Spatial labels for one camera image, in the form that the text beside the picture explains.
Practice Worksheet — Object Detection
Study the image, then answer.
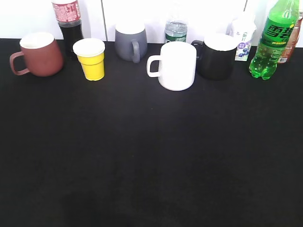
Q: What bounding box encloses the yellow paper cup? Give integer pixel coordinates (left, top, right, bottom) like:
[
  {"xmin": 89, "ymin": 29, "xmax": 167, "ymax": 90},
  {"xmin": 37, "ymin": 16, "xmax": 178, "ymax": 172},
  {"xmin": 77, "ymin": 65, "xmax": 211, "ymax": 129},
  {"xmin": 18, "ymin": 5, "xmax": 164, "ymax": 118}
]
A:
[{"xmin": 73, "ymin": 38, "xmax": 105, "ymax": 81}]

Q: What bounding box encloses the green sprite bottle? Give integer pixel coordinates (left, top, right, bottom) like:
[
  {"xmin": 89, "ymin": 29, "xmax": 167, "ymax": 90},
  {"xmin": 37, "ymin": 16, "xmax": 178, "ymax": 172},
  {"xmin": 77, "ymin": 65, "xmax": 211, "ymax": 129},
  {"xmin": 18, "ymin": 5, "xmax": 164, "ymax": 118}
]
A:
[{"xmin": 249, "ymin": 0, "xmax": 300, "ymax": 80}]

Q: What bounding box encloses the white ceramic mug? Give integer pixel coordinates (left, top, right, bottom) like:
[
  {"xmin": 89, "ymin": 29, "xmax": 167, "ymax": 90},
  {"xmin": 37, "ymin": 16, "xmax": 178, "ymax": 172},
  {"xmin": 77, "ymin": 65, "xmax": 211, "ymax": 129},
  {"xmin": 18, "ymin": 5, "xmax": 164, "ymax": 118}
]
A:
[{"xmin": 146, "ymin": 41, "xmax": 197, "ymax": 91}]

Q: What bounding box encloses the grey ceramic mug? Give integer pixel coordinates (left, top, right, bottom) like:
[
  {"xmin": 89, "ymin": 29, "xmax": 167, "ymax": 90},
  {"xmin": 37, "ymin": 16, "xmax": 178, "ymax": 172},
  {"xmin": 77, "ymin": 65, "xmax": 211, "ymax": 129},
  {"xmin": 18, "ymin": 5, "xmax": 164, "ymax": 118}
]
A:
[{"xmin": 115, "ymin": 21, "xmax": 147, "ymax": 63}]

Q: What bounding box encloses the black ceramic mug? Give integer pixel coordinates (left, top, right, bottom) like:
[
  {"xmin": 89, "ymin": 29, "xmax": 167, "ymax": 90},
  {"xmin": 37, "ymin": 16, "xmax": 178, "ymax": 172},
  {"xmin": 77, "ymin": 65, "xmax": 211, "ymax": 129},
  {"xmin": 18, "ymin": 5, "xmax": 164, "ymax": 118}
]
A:
[{"xmin": 191, "ymin": 33, "xmax": 239, "ymax": 80}]

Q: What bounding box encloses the clear water bottle green label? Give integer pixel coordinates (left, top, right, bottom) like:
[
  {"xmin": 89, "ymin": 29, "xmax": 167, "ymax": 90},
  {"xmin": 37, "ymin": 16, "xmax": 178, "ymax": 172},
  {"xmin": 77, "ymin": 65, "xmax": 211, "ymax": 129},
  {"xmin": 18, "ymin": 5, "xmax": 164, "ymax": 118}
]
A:
[{"xmin": 164, "ymin": 4, "xmax": 188, "ymax": 43}]

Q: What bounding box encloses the brown ceramic mug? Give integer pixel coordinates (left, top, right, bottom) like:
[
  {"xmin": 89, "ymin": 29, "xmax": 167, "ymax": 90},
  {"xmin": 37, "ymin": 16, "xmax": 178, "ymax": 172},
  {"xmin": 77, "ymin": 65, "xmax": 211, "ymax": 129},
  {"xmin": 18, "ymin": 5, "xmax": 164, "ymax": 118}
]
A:
[{"xmin": 9, "ymin": 32, "xmax": 64, "ymax": 77}]

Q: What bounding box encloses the white blueberry milk carton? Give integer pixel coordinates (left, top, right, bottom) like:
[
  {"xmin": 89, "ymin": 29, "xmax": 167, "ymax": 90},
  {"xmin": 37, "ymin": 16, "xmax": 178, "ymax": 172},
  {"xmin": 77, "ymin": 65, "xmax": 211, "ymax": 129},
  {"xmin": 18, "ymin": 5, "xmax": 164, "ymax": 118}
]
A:
[{"xmin": 230, "ymin": 13, "xmax": 257, "ymax": 61}]

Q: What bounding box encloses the cola bottle red label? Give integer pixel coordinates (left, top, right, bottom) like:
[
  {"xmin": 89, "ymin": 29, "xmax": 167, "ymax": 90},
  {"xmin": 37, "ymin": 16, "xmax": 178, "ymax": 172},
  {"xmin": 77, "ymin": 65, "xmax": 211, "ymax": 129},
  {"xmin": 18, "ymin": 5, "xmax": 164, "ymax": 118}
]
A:
[{"xmin": 51, "ymin": 0, "xmax": 83, "ymax": 59}]

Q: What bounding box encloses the brown tea drink bottle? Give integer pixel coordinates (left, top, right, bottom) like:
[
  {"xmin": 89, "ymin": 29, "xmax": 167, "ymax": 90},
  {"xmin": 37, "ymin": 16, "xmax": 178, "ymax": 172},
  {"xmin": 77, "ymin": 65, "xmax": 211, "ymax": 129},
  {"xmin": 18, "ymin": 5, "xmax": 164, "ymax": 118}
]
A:
[{"xmin": 277, "ymin": 9, "xmax": 303, "ymax": 64}]

